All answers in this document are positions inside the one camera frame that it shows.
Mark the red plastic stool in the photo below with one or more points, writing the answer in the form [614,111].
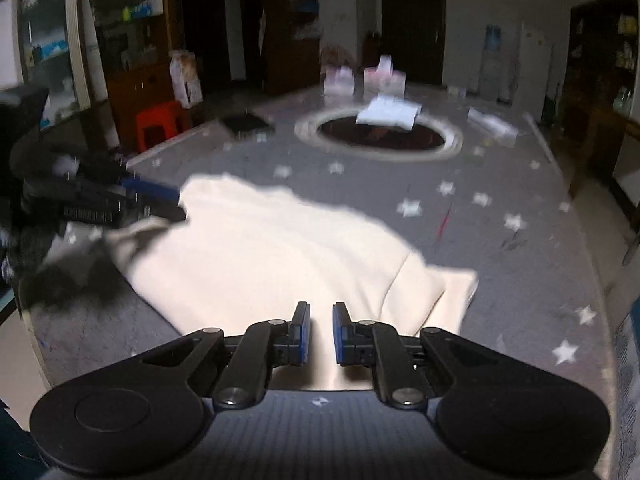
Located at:
[161,122]

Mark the black smartphone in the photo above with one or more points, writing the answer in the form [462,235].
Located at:
[246,124]

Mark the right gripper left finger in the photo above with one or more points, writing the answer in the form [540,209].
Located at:
[252,357]

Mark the cream white garment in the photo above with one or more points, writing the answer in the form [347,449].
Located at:
[245,253]

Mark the pink tissue box right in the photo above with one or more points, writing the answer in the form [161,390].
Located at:
[383,79]

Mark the grey star tablecloth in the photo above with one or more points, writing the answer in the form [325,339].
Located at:
[520,391]

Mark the round table hotplate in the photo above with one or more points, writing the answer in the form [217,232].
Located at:
[430,139]

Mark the dark wooden side table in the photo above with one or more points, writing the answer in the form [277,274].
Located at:
[605,131]

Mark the pink tissue box left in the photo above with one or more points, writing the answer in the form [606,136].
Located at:
[339,81]

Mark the pink tissue box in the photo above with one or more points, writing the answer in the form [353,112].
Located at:
[339,81]
[383,79]

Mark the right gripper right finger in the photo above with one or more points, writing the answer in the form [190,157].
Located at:
[394,361]

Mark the water dispenser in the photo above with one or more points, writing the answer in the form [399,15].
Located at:
[491,67]

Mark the white crumpled paper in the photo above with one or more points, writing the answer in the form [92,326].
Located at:
[389,111]

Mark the flat white box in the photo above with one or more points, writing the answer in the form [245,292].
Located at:
[495,125]

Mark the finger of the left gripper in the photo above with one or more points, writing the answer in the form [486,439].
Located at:
[151,189]
[168,210]

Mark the white paper bag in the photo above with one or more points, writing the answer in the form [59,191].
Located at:
[184,77]

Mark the white refrigerator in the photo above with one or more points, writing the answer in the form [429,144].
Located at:
[533,69]

